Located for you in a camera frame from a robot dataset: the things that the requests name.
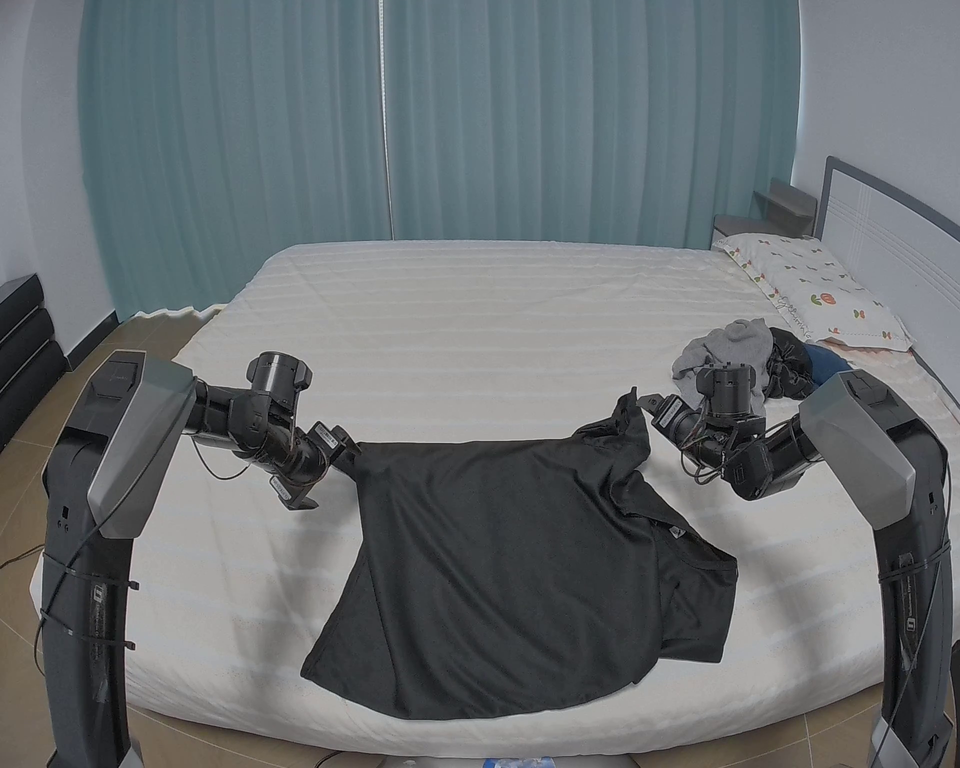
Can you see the black chest of drawers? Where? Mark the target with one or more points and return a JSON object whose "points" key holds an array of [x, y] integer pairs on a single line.
{"points": [[26, 352]]}

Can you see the grey garment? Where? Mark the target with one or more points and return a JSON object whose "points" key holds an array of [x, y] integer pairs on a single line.
{"points": [[731, 345]]}

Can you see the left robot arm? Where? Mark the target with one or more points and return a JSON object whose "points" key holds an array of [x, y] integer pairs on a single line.
{"points": [[82, 525]]}

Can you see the dark blue garment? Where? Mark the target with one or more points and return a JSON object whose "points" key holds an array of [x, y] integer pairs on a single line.
{"points": [[825, 367]]}

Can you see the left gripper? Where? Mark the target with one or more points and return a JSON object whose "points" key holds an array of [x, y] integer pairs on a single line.
{"points": [[311, 461]]}

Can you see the black glossy garment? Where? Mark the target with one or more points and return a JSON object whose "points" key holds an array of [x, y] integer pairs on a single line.
{"points": [[787, 367]]}

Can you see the black T-shirt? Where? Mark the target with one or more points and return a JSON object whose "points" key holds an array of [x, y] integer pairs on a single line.
{"points": [[510, 562]]}

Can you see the blue-green curtain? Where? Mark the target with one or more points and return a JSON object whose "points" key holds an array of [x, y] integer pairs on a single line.
{"points": [[225, 150], [600, 112]]}

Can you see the bed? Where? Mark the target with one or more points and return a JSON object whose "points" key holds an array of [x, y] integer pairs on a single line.
{"points": [[450, 337]]}

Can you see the grey bedside table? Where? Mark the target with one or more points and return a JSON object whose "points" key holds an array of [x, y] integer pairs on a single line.
{"points": [[757, 225]]}

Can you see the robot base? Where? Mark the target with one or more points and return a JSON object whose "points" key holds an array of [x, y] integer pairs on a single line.
{"points": [[465, 761]]}

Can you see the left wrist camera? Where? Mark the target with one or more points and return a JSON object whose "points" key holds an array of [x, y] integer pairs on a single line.
{"points": [[300, 499]]}

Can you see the white printed pillow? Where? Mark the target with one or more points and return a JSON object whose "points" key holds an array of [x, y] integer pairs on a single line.
{"points": [[810, 285]]}

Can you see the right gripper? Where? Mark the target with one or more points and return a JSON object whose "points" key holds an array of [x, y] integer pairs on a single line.
{"points": [[682, 424]]}

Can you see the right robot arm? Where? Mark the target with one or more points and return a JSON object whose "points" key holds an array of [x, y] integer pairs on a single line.
{"points": [[911, 562]]}

